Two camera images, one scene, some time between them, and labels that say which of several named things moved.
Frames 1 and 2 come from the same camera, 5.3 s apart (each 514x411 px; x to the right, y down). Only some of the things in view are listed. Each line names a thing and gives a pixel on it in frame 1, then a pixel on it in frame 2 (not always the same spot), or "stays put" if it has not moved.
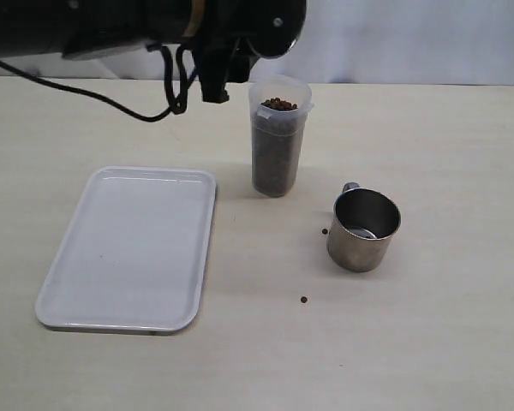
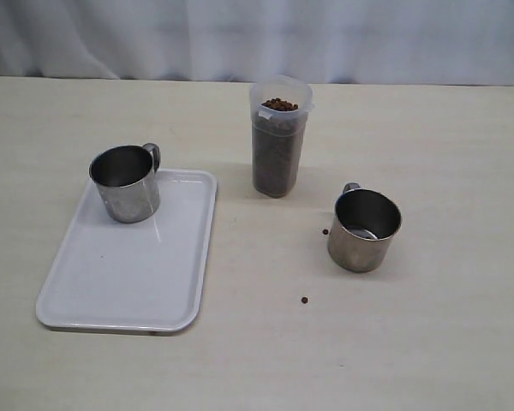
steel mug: x=362 y=222 stays put
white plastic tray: x=133 y=254 stays put
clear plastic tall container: x=279 y=107 stays put
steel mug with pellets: x=271 y=46 → x=128 y=177
